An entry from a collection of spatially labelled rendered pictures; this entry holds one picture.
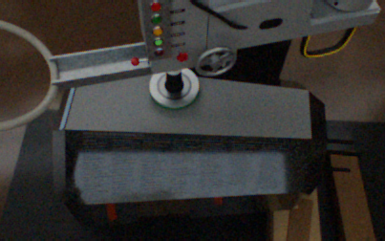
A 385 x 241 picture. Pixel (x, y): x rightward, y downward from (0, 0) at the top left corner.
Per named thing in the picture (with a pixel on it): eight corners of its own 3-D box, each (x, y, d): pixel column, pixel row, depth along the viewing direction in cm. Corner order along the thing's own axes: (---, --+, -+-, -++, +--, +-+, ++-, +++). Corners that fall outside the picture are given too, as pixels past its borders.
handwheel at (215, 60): (227, 53, 154) (231, 25, 141) (235, 74, 149) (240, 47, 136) (188, 60, 152) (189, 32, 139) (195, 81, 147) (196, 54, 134)
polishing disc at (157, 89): (146, 105, 172) (146, 104, 171) (152, 65, 182) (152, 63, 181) (197, 109, 171) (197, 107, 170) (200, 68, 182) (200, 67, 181)
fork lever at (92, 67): (224, 31, 168) (224, 22, 164) (237, 67, 159) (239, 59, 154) (51, 57, 158) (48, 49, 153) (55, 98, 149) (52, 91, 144)
